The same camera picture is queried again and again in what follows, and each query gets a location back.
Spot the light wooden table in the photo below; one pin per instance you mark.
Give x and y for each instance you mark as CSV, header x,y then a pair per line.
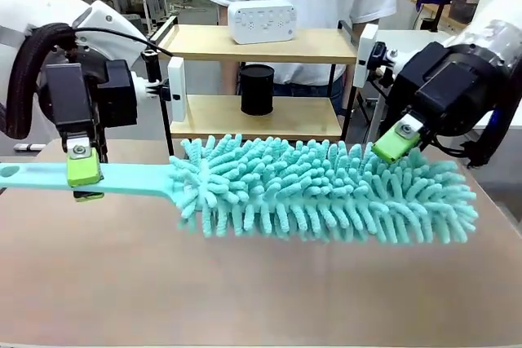
x,y
444,18

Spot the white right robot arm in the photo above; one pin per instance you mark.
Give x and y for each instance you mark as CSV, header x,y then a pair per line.
x,y
501,5

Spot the black mesh basket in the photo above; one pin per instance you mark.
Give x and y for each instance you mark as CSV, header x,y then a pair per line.
x,y
464,9

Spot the wooden two-tier shelf black frame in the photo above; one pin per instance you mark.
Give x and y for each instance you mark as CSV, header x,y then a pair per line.
x,y
261,44

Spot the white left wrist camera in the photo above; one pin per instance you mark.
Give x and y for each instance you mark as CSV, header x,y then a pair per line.
x,y
177,87

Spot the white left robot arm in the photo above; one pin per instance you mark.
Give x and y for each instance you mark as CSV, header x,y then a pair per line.
x,y
28,1

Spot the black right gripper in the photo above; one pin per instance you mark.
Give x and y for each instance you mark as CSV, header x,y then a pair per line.
x,y
452,91

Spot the person right forearm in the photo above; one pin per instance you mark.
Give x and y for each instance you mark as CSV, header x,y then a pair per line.
x,y
222,16

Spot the black mesh pen holder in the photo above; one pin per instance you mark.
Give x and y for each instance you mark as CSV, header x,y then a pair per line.
x,y
256,91

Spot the white plastic socket box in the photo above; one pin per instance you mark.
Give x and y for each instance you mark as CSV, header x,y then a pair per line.
x,y
261,22

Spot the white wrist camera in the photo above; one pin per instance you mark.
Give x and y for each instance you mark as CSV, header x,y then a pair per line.
x,y
365,54
177,87

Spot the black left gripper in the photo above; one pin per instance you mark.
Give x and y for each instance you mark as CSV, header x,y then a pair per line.
x,y
102,95

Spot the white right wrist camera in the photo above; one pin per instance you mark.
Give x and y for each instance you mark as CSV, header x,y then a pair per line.
x,y
365,54

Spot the teal chenille duster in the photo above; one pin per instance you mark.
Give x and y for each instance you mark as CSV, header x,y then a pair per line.
x,y
310,189

